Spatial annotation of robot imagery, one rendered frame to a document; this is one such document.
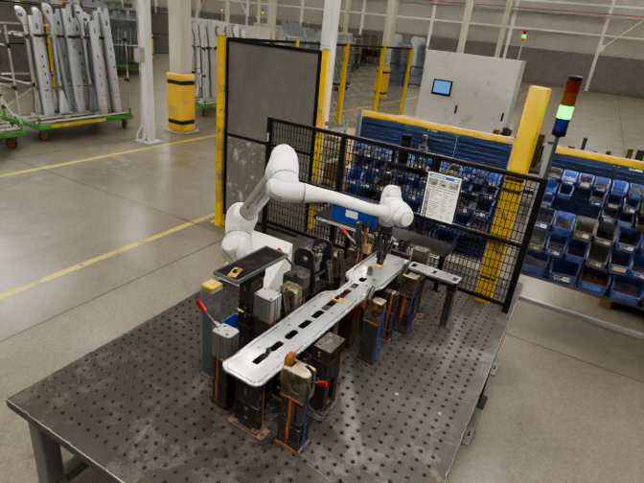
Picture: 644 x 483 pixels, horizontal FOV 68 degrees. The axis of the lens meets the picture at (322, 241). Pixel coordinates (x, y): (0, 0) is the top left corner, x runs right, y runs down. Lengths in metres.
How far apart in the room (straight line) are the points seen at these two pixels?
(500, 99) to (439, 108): 1.05
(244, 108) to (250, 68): 0.40
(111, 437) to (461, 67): 8.05
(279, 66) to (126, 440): 3.60
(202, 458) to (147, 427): 0.27
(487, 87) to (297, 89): 4.87
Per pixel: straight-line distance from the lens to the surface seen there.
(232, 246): 2.73
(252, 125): 5.04
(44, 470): 2.55
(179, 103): 9.91
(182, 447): 2.01
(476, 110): 9.00
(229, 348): 1.93
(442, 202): 3.03
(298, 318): 2.13
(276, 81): 4.81
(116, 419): 2.15
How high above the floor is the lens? 2.17
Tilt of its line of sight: 24 degrees down
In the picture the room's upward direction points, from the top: 6 degrees clockwise
